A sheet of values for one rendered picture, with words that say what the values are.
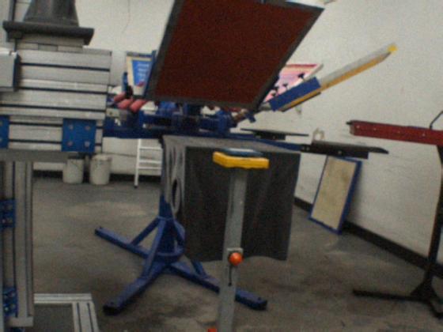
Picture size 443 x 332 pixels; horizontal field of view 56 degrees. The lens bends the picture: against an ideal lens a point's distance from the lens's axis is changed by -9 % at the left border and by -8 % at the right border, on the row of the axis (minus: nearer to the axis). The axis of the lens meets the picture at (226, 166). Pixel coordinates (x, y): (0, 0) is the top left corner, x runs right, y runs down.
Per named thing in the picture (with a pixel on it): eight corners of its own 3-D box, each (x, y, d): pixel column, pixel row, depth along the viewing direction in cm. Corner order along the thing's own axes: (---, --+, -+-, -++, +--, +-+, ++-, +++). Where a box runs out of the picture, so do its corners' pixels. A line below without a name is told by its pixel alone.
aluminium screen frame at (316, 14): (325, 8, 167) (323, 1, 168) (180, -19, 149) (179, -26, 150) (255, 107, 235) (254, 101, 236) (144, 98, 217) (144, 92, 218)
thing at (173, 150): (201, 235, 162) (208, 146, 158) (178, 235, 160) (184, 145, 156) (176, 206, 206) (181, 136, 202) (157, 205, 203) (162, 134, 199)
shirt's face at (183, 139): (301, 154, 168) (301, 152, 168) (187, 147, 155) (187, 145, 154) (255, 141, 213) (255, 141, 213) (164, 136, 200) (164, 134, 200)
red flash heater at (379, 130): (436, 145, 276) (438, 128, 275) (456, 150, 232) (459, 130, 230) (347, 135, 288) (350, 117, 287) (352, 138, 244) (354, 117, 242)
